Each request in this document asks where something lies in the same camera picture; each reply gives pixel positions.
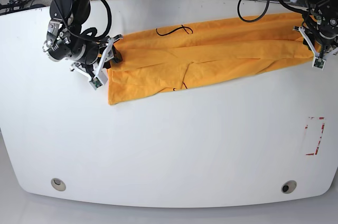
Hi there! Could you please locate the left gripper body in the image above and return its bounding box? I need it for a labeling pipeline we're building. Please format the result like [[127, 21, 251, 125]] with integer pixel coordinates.
[[300, 28, 337, 59]]

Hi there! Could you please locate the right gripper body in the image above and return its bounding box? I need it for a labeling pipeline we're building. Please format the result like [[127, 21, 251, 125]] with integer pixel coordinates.
[[70, 38, 116, 80]]

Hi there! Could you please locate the orange T-shirt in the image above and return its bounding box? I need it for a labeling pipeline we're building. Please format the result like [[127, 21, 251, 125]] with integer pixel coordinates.
[[108, 13, 313, 105]]

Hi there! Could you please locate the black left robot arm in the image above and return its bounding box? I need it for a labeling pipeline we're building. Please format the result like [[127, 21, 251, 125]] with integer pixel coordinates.
[[299, 0, 337, 61]]

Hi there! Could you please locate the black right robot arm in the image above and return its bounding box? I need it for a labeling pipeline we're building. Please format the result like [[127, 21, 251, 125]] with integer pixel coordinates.
[[43, 0, 123, 86]]

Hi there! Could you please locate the red tape rectangle marking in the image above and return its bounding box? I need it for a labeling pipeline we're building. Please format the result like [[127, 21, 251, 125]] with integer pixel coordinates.
[[302, 117, 325, 156]]

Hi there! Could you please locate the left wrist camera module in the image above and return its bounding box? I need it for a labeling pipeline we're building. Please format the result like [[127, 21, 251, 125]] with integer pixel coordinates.
[[312, 57, 326, 70]]

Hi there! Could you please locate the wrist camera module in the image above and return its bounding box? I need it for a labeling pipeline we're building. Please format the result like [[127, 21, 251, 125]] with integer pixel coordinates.
[[312, 57, 326, 70], [89, 74, 108, 90]]

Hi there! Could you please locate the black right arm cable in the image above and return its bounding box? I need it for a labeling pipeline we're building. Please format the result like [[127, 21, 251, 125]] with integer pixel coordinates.
[[79, 0, 113, 44]]

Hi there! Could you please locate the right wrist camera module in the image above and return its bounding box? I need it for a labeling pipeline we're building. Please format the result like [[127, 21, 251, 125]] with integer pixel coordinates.
[[89, 74, 108, 90]]

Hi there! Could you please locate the left table cable grommet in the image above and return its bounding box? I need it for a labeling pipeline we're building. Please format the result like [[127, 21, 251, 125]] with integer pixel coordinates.
[[51, 178, 66, 191]]

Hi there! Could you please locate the table cable grommet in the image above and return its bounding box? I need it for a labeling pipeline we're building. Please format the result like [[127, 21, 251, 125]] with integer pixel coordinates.
[[51, 178, 66, 191], [281, 180, 297, 194]]

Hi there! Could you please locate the right table cable grommet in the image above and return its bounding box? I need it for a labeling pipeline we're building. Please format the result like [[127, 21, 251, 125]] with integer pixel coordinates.
[[281, 180, 297, 194]]

